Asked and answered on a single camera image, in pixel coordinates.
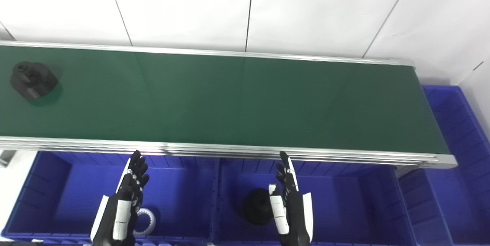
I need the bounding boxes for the green conveyor belt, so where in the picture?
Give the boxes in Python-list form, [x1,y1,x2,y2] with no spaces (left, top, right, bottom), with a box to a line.
[0,41,458,170]

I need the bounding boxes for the white gear ring part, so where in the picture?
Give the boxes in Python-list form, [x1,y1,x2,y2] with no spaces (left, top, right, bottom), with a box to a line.
[133,208,157,236]

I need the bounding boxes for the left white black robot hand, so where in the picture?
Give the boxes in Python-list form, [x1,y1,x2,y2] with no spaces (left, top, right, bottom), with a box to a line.
[90,150,150,246]

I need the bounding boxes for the grey aluminium conveyor leg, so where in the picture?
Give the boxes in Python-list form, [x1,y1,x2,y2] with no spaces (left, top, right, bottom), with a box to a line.
[0,150,16,168]

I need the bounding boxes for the black round flanged part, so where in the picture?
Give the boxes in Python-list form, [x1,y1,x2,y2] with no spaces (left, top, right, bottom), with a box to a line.
[10,61,59,99]
[242,188,274,226]

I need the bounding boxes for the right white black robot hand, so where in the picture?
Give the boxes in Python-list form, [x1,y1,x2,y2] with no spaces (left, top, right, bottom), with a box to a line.
[268,151,315,246]

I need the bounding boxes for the blue plastic bin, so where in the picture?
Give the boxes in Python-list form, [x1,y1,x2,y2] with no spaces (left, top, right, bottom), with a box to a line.
[1,150,219,245]
[214,157,418,246]
[397,85,490,246]

